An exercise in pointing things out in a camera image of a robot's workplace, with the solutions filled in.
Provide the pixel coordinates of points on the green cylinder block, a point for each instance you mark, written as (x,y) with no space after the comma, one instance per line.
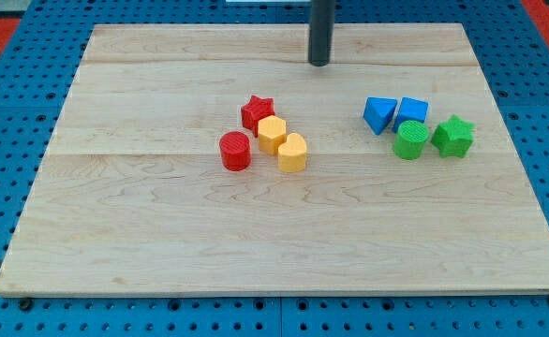
(409,140)

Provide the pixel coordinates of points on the yellow hexagon block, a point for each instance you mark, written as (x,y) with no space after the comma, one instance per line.
(272,132)

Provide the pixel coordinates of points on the red cylinder block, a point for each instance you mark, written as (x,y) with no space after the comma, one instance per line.
(235,151)

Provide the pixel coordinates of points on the green star block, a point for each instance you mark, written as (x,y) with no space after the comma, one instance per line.
(453,137)

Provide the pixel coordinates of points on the blue cube block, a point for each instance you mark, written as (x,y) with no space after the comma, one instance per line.
(410,109)

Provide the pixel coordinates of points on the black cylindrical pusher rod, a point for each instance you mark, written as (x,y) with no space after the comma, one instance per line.
(321,27)

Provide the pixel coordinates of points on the light wooden board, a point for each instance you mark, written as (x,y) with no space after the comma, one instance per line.
(131,199)

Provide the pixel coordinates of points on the yellow heart block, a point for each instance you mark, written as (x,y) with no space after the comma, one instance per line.
(292,154)

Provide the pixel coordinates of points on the red star block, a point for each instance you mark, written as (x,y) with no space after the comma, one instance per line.
(254,110)

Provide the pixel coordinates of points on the blue triangle block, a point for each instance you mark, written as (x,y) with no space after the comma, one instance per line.
(378,113)

